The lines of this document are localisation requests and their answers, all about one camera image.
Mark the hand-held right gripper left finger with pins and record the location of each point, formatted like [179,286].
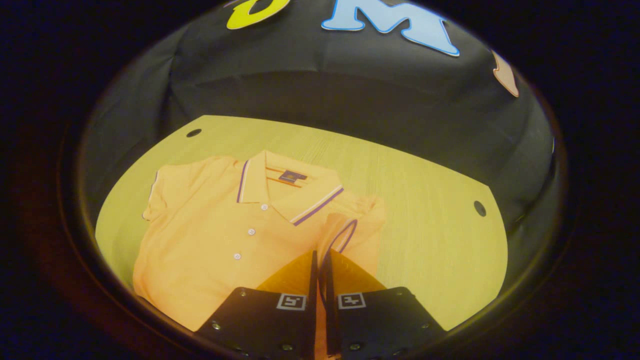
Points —
[314,310]

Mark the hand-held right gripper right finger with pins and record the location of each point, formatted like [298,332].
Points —
[330,320]

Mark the orange T-shirt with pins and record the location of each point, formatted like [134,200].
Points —
[210,240]

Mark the black backdrop cloth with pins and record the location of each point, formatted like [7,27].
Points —
[350,100]

